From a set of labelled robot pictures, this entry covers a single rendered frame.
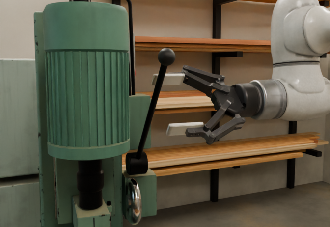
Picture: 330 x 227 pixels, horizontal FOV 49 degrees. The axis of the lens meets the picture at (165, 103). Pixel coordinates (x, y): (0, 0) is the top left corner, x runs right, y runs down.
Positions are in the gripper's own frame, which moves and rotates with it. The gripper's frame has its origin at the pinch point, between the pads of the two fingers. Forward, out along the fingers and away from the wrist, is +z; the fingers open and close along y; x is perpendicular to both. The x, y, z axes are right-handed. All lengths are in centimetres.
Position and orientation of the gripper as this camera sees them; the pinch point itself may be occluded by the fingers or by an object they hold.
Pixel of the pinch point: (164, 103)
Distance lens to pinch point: 73.3
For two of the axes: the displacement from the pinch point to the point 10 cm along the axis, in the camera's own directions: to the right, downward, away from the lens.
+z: -9.5, 0.3, -3.1
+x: 2.1, -6.7, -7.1
